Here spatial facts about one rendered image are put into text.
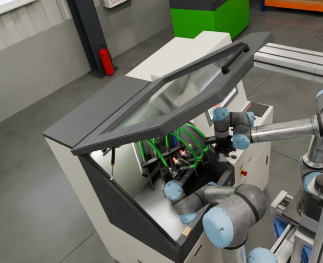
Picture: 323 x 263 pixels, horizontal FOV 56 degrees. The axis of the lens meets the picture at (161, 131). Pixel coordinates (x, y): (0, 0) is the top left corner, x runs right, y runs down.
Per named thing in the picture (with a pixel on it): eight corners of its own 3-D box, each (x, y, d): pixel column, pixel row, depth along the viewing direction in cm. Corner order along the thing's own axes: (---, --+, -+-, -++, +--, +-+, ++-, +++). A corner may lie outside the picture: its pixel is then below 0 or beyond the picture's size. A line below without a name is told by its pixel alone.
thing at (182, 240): (184, 260, 176) (181, 246, 166) (178, 256, 179) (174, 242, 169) (232, 186, 211) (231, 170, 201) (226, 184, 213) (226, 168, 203)
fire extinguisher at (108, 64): (109, 76, 537) (100, 48, 503) (104, 74, 547) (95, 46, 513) (117, 72, 545) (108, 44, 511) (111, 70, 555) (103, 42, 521)
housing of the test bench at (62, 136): (136, 276, 255) (72, 147, 161) (112, 260, 271) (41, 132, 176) (215, 166, 333) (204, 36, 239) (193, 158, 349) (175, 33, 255)
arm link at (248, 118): (253, 135, 143) (229, 135, 146) (253, 120, 151) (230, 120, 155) (253, 122, 138) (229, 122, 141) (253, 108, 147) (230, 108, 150)
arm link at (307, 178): (302, 207, 151) (306, 189, 142) (299, 186, 161) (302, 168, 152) (330, 208, 147) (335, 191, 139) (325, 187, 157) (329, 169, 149)
